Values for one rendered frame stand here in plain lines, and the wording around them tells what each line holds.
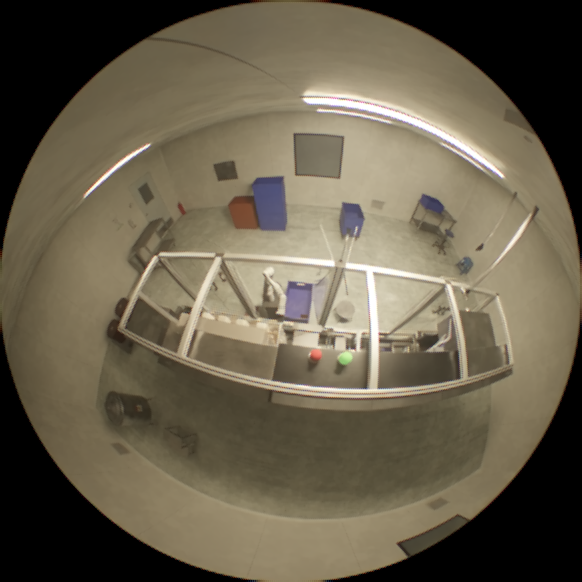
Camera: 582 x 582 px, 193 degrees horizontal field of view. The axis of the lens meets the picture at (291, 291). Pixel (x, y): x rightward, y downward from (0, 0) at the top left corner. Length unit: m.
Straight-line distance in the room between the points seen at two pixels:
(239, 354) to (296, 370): 0.32
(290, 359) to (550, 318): 4.71
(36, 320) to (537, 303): 9.64
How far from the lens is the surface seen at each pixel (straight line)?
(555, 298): 4.71
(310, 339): 1.60
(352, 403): 0.89
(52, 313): 4.92
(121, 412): 3.10
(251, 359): 0.94
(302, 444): 2.78
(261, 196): 3.77
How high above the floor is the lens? 2.62
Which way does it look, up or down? 59 degrees down
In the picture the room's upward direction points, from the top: 5 degrees counter-clockwise
